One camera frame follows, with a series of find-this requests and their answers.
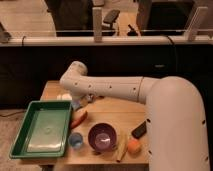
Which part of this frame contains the blue sponge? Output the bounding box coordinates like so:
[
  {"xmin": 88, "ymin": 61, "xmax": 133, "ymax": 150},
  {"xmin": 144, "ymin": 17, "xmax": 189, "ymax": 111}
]
[{"xmin": 71, "ymin": 101, "xmax": 81, "ymax": 110}]

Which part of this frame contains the purple bowl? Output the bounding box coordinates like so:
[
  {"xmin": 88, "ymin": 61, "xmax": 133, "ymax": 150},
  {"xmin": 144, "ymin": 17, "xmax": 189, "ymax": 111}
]
[{"xmin": 88, "ymin": 123, "xmax": 117, "ymax": 152}]

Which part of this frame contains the green plastic tray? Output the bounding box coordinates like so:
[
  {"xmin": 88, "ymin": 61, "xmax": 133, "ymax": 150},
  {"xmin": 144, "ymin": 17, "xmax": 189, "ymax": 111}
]
[{"xmin": 10, "ymin": 100, "xmax": 72, "ymax": 159}]

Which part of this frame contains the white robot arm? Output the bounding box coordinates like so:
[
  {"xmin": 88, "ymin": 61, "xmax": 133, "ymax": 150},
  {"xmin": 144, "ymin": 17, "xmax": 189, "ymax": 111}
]
[{"xmin": 60, "ymin": 61, "xmax": 211, "ymax": 171}]

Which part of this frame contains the blue cup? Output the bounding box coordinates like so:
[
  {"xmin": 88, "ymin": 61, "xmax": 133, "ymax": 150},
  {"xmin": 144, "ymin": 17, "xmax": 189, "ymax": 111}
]
[{"xmin": 68, "ymin": 132, "xmax": 83, "ymax": 149}]

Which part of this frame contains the white horizontal rail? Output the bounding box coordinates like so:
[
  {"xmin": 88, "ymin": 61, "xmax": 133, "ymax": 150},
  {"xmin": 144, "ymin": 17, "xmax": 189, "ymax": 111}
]
[{"xmin": 0, "ymin": 35, "xmax": 213, "ymax": 47}]

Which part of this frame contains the yellow banana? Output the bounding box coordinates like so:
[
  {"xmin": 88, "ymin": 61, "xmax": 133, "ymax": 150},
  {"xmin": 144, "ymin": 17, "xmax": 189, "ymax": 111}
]
[{"xmin": 116, "ymin": 133, "xmax": 127, "ymax": 162}]

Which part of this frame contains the orange fruit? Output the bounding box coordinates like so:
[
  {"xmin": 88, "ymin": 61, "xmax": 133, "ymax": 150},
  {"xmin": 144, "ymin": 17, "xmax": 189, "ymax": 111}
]
[{"xmin": 127, "ymin": 139, "xmax": 141, "ymax": 154}]

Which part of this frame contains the orange carrot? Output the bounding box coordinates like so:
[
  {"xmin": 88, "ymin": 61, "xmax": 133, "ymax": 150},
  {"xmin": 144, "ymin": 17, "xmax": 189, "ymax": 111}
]
[{"xmin": 70, "ymin": 111, "xmax": 88, "ymax": 129}]

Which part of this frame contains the black office chair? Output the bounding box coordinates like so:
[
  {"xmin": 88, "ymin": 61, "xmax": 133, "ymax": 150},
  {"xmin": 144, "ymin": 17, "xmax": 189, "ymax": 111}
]
[{"xmin": 102, "ymin": 10, "xmax": 120, "ymax": 36}]

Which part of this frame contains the black rectangular remote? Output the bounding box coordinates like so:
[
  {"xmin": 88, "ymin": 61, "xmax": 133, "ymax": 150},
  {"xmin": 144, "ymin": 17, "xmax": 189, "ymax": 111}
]
[{"xmin": 131, "ymin": 122, "xmax": 146, "ymax": 139}]

